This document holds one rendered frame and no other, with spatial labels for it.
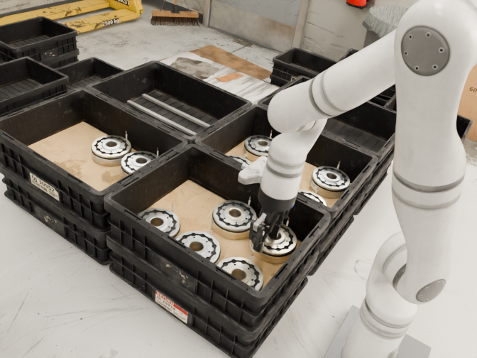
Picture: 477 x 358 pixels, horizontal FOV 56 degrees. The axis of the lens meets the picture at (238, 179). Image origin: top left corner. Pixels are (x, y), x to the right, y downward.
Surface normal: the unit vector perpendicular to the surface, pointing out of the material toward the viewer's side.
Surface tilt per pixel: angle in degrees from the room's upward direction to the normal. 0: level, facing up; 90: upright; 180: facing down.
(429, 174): 99
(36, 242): 0
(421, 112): 107
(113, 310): 0
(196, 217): 0
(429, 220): 98
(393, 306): 17
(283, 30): 90
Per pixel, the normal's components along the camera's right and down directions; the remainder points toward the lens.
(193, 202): 0.13, -0.79
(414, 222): -0.50, 0.61
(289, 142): 0.01, -0.66
